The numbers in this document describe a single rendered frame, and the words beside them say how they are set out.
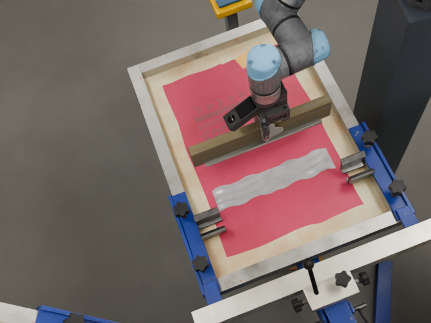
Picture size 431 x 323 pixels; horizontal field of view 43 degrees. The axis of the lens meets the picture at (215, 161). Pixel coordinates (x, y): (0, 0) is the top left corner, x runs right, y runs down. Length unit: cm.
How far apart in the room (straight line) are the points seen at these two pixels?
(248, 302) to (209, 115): 61
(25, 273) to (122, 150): 74
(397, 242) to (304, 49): 56
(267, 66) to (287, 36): 11
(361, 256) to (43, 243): 172
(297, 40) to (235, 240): 60
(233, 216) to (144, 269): 108
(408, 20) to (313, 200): 55
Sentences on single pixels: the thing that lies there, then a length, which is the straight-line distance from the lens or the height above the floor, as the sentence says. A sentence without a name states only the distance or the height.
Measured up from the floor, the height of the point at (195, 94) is 96.
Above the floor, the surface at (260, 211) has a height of 95.
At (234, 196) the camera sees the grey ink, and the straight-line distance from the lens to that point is 160.
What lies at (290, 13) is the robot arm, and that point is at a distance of 132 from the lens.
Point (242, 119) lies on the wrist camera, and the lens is 138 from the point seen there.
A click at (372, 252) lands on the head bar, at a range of 148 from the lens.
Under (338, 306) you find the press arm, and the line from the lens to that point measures 143.
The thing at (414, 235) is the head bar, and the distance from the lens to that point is 151.
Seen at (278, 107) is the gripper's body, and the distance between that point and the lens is 140.
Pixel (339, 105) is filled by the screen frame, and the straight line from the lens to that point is 169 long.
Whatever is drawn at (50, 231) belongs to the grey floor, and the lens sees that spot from 279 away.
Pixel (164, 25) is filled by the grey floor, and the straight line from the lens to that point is 319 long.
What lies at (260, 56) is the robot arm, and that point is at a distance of 123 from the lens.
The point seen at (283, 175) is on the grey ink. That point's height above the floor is 96.
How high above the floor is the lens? 245
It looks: 65 degrees down
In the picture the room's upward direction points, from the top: 16 degrees counter-clockwise
